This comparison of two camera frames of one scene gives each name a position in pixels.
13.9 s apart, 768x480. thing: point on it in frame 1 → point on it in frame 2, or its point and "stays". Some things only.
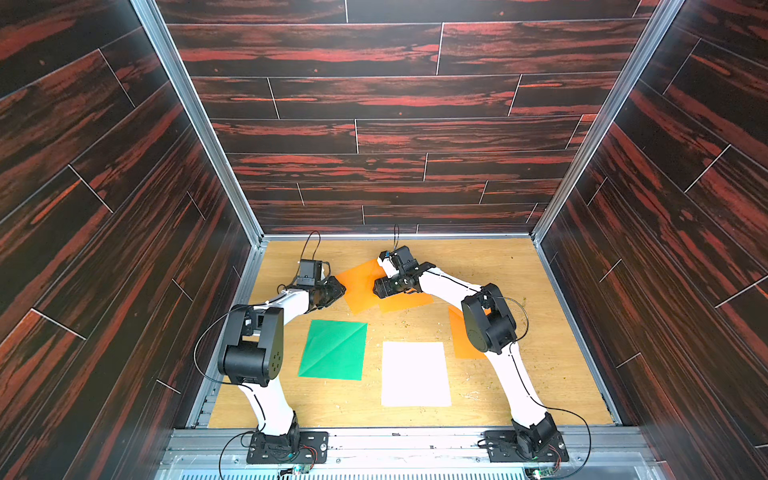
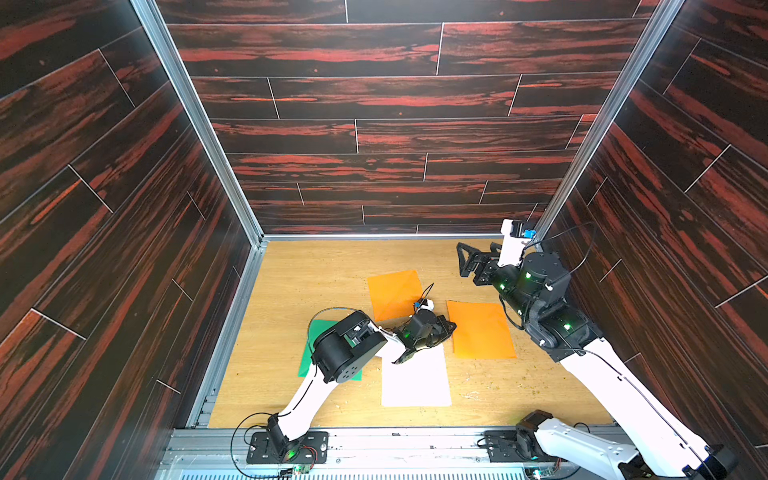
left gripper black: (336, 291) → (440, 324)
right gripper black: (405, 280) → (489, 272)
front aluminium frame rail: (223, 454) stays
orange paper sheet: (358, 283) → (394, 295)
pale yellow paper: (414, 375) stays
